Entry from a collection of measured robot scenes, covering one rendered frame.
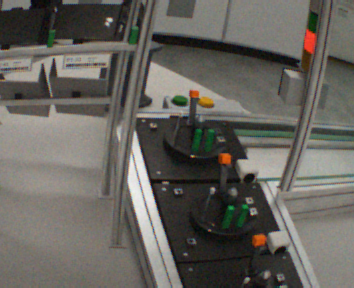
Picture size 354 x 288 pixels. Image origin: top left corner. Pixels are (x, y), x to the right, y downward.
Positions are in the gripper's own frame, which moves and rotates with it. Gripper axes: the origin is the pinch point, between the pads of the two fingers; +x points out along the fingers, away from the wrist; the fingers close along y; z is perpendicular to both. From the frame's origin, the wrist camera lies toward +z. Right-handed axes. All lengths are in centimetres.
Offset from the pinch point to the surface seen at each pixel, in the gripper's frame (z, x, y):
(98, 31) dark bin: 9.1, 15.8, 23.2
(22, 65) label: 8.4, 25.6, 10.9
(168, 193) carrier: -27, 19, 38
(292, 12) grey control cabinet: -152, -299, 111
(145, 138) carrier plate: -31.3, 1.1, 30.6
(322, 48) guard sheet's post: 4, 1, 67
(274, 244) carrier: -24, 32, 61
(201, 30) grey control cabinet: -182, -274, 30
